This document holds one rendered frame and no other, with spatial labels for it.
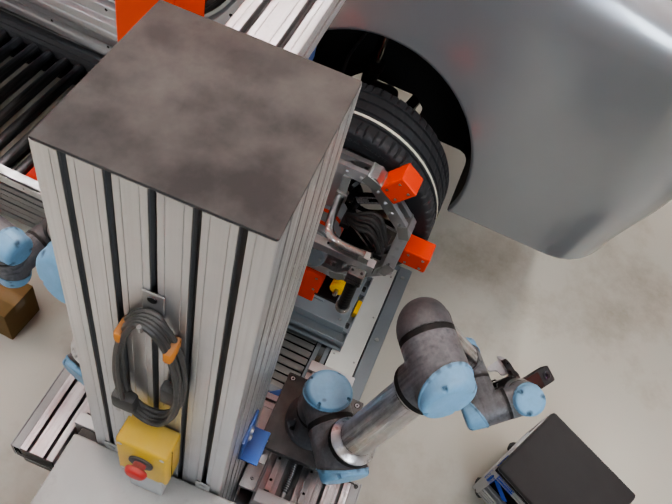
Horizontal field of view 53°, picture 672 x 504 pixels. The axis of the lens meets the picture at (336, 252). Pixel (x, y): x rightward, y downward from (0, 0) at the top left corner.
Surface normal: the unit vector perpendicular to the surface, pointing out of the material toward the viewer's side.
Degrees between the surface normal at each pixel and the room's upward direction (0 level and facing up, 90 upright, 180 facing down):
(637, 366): 0
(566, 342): 0
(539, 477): 0
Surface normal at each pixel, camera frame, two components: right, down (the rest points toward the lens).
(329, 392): 0.17, -0.67
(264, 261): -0.33, 0.72
